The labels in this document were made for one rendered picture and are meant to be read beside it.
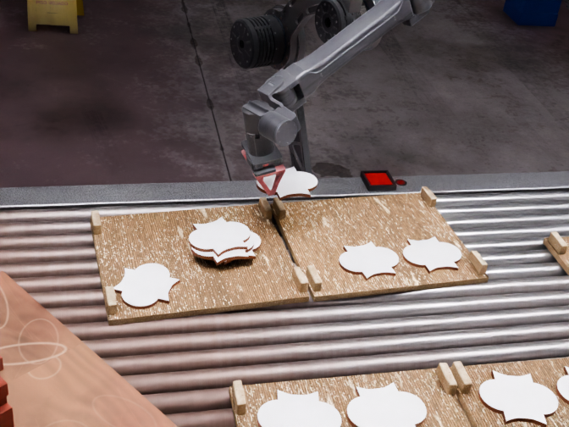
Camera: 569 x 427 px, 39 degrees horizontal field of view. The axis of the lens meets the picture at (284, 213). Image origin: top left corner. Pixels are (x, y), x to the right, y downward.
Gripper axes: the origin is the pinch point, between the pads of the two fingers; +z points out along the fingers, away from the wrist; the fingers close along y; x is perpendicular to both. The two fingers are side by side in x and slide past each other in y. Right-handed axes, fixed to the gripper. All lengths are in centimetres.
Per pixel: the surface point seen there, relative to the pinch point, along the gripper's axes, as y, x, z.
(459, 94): -237, 179, 148
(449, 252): 18.1, 35.8, 19.2
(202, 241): 8.9, -17.5, 3.8
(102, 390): 52, -43, -8
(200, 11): -380, 57, 121
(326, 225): 2.0, 12.3, 15.0
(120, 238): -1.6, -33.8, 4.8
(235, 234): 7.5, -10.0, 5.4
